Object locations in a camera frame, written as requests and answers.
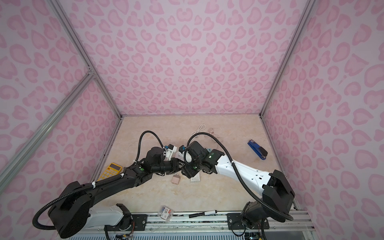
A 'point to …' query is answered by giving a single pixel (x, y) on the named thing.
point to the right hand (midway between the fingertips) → (185, 167)
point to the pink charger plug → (175, 179)
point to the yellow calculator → (111, 170)
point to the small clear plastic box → (165, 213)
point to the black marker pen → (205, 213)
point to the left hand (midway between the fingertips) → (189, 167)
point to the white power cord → (201, 127)
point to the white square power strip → (180, 155)
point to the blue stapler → (260, 151)
